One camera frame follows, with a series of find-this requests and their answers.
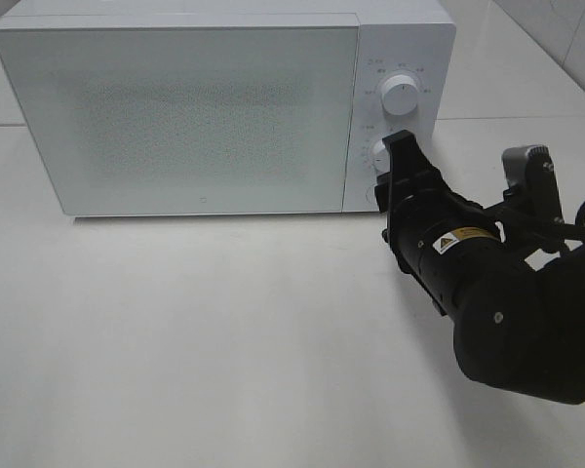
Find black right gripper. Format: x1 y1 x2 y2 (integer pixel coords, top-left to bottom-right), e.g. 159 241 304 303
374 130 497 254

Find white microwave knob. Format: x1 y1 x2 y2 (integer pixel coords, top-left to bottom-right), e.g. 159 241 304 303
370 139 390 175
379 72 419 116

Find round white door button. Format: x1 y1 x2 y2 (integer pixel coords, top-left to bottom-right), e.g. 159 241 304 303
366 186 376 206

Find white microwave door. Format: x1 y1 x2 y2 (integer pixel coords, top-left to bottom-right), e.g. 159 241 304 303
0 27 357 216

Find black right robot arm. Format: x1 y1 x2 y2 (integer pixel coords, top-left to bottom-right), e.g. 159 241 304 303
374 131 585 405

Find white microwave oven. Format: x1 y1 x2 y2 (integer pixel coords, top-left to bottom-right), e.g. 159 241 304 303
0 1 456 216

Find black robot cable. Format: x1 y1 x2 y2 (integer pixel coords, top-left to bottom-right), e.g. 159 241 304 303
496 194 585 257

